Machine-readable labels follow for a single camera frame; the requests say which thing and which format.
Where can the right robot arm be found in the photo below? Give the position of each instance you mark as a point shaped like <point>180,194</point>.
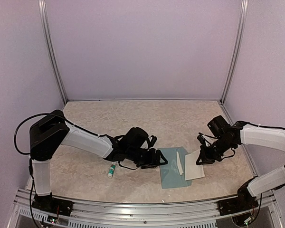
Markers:
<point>227,136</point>

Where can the aluminium frame post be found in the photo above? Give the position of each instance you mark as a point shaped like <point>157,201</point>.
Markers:
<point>50,49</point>
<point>236,50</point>

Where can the white green glue stick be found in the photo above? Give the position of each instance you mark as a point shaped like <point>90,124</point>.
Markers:
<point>111,169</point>

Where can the white letter sheet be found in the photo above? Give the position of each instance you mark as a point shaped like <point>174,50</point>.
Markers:
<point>192,170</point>
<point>179,164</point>

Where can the left aluminium frame post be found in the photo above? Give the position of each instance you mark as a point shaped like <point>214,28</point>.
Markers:
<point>50,49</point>

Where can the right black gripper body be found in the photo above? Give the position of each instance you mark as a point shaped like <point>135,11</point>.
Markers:
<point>215,152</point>

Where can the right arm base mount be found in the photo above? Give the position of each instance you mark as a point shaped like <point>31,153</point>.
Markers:
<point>243,201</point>

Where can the front aluminium rail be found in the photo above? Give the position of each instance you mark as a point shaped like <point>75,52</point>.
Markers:
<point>191,214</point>

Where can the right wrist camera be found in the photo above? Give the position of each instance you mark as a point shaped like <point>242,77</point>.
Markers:
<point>205,139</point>

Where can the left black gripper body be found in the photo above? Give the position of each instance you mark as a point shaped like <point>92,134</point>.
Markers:
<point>145,161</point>

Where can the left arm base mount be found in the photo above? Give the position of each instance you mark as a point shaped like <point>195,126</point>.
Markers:
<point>53,205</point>

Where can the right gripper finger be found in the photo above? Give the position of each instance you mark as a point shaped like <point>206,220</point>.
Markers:
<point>201,162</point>
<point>200,156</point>

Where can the teal blue envelope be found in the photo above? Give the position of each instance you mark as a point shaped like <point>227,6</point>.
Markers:
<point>170,176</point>

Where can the right aluminium frame post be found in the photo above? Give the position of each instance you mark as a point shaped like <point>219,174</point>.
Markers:
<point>236,50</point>

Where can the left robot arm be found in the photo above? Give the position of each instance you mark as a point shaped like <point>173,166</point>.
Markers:
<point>54,129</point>

